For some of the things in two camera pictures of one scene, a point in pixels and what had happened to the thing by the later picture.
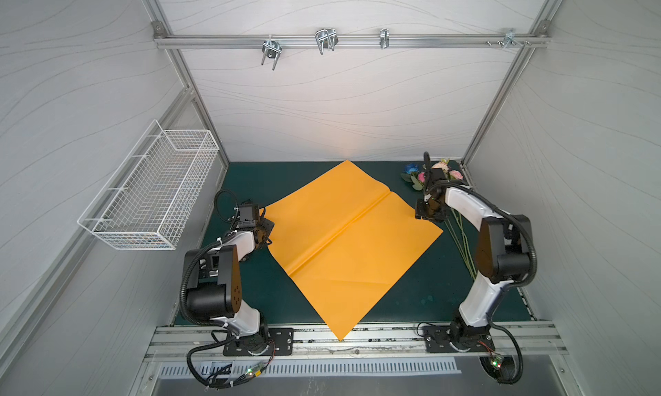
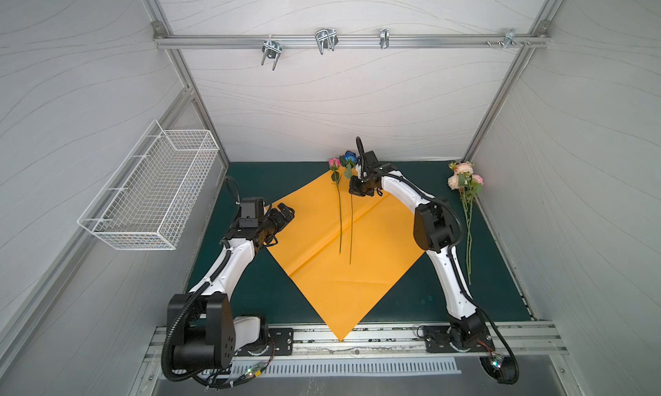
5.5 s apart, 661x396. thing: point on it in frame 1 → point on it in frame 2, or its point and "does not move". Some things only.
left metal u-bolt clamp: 271,49 does not move
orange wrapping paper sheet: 349,243 does not move
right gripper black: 426,211 → 361,186
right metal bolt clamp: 509,39 does not move
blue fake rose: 409,170 → 348,160
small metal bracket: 384,37 does not move
